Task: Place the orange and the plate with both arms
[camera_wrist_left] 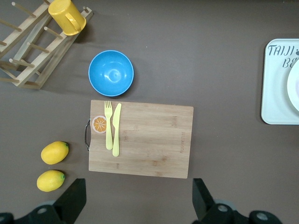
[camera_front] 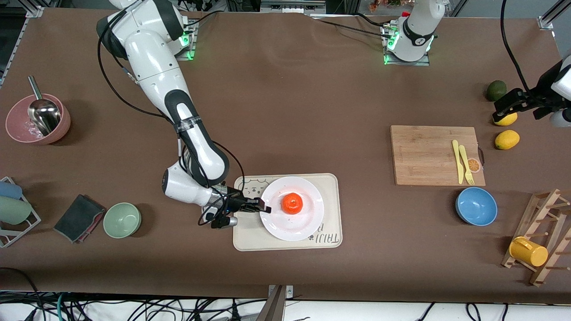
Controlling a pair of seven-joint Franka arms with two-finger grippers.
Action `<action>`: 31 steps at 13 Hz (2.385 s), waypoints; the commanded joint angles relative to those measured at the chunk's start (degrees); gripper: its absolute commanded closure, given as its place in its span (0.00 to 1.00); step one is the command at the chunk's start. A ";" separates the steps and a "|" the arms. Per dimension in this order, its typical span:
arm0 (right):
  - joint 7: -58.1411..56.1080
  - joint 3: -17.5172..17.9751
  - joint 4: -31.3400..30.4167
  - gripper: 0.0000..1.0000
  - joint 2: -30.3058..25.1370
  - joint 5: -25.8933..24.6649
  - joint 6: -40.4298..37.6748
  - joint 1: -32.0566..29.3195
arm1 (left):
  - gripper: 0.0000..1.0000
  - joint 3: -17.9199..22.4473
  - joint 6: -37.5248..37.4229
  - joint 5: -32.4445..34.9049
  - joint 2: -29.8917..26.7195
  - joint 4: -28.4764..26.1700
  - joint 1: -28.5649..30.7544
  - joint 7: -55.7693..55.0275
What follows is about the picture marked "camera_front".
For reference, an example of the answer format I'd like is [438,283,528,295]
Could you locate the orange fruit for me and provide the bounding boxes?
[281,193,304,215]

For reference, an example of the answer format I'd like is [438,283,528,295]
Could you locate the white round plate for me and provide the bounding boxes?
[259,176,325,242]

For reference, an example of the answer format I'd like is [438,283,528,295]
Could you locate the dark green avocado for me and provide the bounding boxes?
[486,80,508,102]

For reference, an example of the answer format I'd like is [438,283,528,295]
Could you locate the yellow plastic fork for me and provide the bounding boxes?
[459,145,475,185]

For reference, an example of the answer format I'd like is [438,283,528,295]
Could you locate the yellow plastic knife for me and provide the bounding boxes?
[452,140,465,185]

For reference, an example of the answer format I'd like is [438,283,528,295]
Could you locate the cream tray with bear print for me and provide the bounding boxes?
[233,173,343,252]

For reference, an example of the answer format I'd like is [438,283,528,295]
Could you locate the bamboo cutting board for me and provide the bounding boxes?
[390,125,486,186]

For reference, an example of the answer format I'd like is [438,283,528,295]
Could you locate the blue bowl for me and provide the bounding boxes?
[455,187,498,226]

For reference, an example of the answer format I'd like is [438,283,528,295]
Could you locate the pale green bowl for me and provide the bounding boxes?
[103,202,142,239]

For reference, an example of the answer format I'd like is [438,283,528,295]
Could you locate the wooden peg mug rack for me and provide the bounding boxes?
[501,189,571,287]

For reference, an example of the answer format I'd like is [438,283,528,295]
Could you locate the yellow mug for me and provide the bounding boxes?
[509,236,549,268]

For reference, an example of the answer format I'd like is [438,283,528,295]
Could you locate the dark grey folded cloth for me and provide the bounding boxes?
[54,194,107,244]

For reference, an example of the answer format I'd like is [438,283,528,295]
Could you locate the grey metal box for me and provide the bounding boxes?
[260,0,327,15]

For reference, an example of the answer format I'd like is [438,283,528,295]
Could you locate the metal scoop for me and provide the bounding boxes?
[28,76,62,136]

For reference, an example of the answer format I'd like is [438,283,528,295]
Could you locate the pale green cup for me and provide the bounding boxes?
[0,196,33,225]

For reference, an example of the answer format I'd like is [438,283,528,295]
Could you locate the light blue cup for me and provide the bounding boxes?
[0,181,23,200]

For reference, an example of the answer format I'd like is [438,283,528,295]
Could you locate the pink bowl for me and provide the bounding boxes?
[5,94,71,145]

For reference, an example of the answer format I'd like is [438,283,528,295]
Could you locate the grey metal table bracket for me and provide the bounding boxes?
[263,285,294,321]

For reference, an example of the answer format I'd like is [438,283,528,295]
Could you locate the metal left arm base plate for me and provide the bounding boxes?
[383,25,431,66]

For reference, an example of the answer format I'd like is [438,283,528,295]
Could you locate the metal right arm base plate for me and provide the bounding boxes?
[176,20,197,61]

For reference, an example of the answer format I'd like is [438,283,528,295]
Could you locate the black left base cable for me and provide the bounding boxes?
[310,13,397,41]

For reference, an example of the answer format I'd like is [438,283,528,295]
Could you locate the black base cable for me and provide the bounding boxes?
[310,13,397,41]
[184,11,220,33]

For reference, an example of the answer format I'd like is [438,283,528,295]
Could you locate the black right base cable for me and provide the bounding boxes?
[184,11,220,33]

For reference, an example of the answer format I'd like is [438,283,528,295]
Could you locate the white wire cup rack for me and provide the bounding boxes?
[0,177,42,248]

